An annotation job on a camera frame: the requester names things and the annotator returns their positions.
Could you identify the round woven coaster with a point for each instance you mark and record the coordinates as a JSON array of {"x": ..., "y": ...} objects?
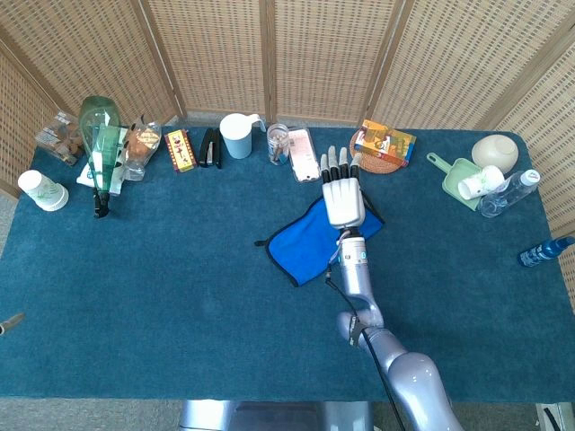
[{"x": 375, "y": 164}]

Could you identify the blue plastic bottle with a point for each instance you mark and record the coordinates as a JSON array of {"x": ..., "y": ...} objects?
[{"x": 539, "y": 252}]

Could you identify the white green printed paper cup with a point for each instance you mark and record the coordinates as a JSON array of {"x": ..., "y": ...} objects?
[{"x": 42, "y": 190}]

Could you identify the beige bowl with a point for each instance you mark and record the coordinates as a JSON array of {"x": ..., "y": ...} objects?
[{"x": 494, "y": 150}]

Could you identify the light green dustpan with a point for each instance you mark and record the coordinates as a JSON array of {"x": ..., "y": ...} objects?
[{"x": 451, "y": 179}]

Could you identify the white floor box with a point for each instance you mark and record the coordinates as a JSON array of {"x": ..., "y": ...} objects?
[{"x": 561, "y": 410}]

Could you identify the pink phone in clear case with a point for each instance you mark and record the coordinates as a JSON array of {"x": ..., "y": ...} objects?
[{"x": 304, "y": 157}]

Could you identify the clear plastic water bottle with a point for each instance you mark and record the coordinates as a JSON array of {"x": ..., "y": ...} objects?
[{"x": 507, "y": 195}]

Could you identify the white green packet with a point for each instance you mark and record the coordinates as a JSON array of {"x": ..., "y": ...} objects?
[{"x": 85, "y": 177}]

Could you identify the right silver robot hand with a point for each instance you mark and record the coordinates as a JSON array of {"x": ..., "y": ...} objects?
[{"x": 343, "y": 202}]

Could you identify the light blue mug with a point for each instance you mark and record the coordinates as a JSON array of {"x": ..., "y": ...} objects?
[{"x": 236, "y": 137}]

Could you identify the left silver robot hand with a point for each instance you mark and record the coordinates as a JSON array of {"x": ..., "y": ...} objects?
[{"x": 11, "y": 322}]

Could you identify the woven bamboo folding screen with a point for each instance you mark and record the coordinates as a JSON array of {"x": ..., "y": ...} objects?
[{"x": 314, "y": 54}]

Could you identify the clear bag of bread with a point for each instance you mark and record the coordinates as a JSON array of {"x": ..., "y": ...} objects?
[{"x": 141, "y": 143}]

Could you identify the green spray bottle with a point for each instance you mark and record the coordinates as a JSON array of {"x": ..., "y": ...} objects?
[{"x": 101, "y": 148}]

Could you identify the blue table cloth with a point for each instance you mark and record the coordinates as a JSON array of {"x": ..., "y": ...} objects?
[{"x": 179, "y": 278}]

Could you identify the clear jar of pencils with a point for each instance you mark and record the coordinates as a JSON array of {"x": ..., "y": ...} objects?
[{"x": 277, "y": 143}]

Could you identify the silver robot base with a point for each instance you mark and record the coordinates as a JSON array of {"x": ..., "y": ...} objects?
[{"x": 206, "y": 417}]

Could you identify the grey blue-backed cloth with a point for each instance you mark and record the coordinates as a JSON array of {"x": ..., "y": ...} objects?
[{"x": 301, "y": 247}]

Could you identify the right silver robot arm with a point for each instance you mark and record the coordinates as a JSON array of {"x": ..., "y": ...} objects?
[{"x": 404, "y": 372}]

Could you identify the orange yellow printed box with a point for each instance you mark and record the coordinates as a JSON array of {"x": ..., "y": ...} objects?
[{"x": 386, "y": 143}]

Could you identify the small white paper cup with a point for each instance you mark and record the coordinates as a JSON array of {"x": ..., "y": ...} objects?
[{"x": 480, "y": 180}]

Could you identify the black stapler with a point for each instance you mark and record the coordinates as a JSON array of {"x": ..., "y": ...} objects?
[{"x": 210, "y": 148}]

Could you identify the small red yellow box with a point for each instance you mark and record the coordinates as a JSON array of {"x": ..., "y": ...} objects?
[{"x": 180, "y": 150}]

